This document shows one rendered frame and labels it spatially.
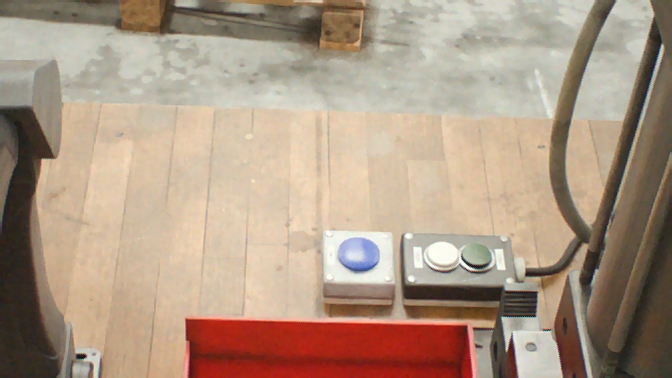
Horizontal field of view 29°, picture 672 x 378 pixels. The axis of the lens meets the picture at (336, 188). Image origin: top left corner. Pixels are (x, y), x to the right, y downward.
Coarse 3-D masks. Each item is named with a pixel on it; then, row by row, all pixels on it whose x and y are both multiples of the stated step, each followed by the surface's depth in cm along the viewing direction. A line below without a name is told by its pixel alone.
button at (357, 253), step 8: (352, 240) 122; (360, 240) 122; (368, 240) 122; (344, 248) 121; (352, 248) 121; (360, 248) 121; (368, 248) 121; (376, 248) 121; (344, 256) 120; (352, 256) 120; (360, 256) 120; (368, 256) 120; (376, 256) 120; (344, 264) 120; (352, 264) 119; (360, 264) 119; (368, 264) 120; (376, 264) 120
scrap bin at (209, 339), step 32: (192, 320) 111; (224, 320) 111; (256, 320) 111; (288, 320) 111; (320, 320) 112; (352, 320) 112; (384, 320) 112; (416, 320) 112; (192, 352) 114; (224, 352) 114; (256, 352) 114; (288, 352) 114; (320, 352) 114; (352, 352) 114; (384, 352) 115; (416, 352) 115; (448, 352) 115
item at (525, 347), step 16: (512, 336) 88; (528, 336) 88; (544, 336) 88; (512, 352) 88; (528, 352) 87; (544, 352) 87; (512, 368) 88; (528, 368) 86; (544, 368) 86; (560, 368) 87
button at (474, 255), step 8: (464, 248) 121; (472, 248) 122; (480, 248) 122; (488, 248) 122; (464, 256) 121; (472, 256) 121; (480, 256) 121; (488, 256) 121; (472, 264) 120; (480, 264) 120; (488, 264) 121
